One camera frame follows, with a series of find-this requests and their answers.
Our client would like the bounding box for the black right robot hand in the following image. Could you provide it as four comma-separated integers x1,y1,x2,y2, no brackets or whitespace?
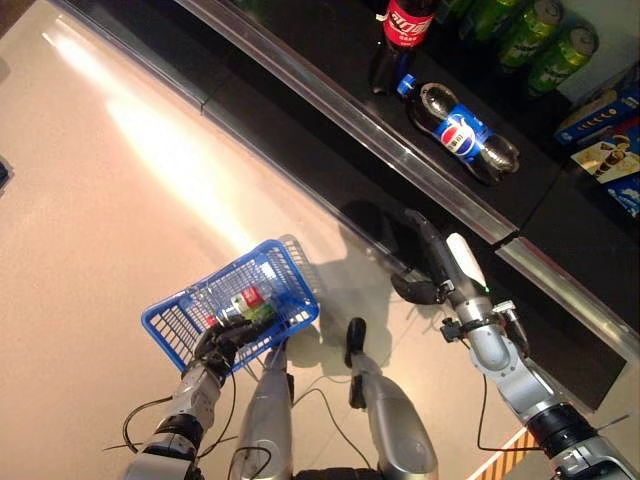
391,207,495,312

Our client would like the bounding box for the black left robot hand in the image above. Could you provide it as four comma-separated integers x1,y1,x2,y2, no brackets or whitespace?
193,318,275,375

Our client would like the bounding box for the clear water bottle red cap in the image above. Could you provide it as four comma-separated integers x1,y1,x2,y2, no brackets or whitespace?
202,284,281,327

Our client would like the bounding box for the blue plastic shopping basket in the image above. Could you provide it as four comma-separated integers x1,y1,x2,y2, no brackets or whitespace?
140,234,321,373

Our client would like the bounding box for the small Pepsi bottle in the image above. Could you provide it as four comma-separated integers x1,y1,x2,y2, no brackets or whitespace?
396,73,521,186

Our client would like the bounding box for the silver and black motor unit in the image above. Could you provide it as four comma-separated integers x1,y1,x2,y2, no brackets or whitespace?
439,299,531,357

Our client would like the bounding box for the silver left robot leg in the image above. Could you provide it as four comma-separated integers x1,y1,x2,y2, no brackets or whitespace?
227,344,297,480

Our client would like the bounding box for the silver robot leg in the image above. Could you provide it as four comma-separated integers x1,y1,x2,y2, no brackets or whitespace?
227,344,297,480
343,317,440,480

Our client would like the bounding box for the silver right robot leg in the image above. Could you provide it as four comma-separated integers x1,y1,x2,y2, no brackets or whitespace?
343,317,440,480

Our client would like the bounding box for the blue Oreo box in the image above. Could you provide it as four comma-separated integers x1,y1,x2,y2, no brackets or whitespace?
607,174,640,219

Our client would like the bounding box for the yellow black hazard tape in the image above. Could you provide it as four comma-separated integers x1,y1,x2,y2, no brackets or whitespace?
469,429,542,480

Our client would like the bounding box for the narrow blue biscuit box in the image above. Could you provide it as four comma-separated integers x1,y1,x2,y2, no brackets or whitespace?
553,94,640,146

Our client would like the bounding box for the Coca-Cola bottle red cap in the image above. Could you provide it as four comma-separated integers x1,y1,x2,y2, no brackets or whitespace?
369,0,439,95

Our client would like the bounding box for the black flat floor device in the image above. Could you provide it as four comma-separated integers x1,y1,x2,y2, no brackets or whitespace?
0,154,15,199

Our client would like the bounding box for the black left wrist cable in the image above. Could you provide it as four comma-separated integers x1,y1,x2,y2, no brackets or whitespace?
102,369,239,457

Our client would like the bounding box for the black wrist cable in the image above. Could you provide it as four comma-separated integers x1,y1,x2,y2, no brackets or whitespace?
476,374,542,454
102,369,239,457

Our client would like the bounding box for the thin cable between legs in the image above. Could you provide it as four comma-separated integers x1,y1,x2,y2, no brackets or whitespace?
292,374,374,469

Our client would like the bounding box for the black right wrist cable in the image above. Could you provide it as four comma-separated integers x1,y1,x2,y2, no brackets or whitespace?
476,374,542,454

